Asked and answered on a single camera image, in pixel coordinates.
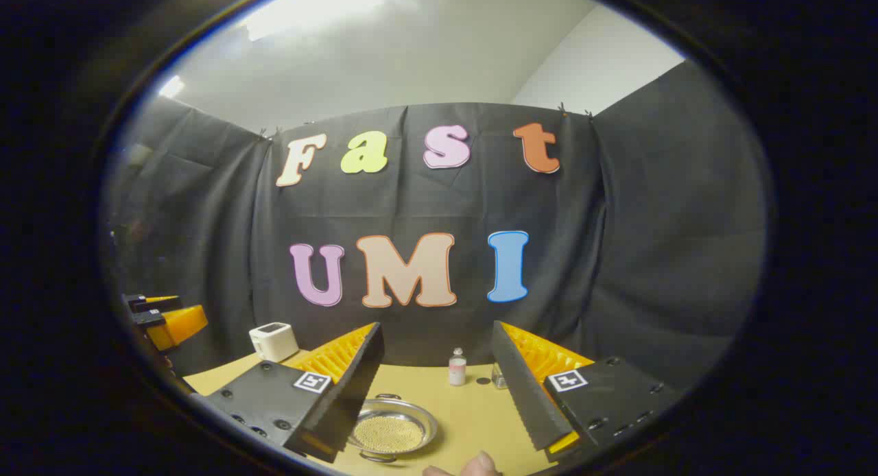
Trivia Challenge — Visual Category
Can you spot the white toaster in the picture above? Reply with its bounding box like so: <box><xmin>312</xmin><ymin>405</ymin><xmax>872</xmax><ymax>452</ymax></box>
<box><xmin>248</xmin><ymin>322</ymin><xmax>300</xmax><ymax>363</ymax></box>

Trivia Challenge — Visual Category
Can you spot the stainless steel pot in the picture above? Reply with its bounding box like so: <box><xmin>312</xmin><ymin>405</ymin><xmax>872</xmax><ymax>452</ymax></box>
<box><xmin>346</xmin><ymin>394</ymin><xmax>440</xmax><ymax>463</ymax></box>

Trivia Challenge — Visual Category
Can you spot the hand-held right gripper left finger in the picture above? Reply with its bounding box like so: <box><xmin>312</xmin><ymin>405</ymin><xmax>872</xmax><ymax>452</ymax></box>
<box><xmin>195</xmin><ymin>322</ymin><xmax>385</xmax><ymax>463</ymax></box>

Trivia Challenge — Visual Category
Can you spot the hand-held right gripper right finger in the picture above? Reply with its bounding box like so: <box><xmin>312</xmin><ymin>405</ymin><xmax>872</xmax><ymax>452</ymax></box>
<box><xmin>491</xmin><ymin>320</ymin><xmax>683</xmax><ymax>463</ymax></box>

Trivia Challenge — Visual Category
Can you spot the pile of yellow soybeans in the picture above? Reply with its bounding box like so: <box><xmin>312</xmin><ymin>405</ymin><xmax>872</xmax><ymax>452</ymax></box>
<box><xmin>353</xmin><ymin>414</ymin><xmax>426</xmax><ymax>454</ymax></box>

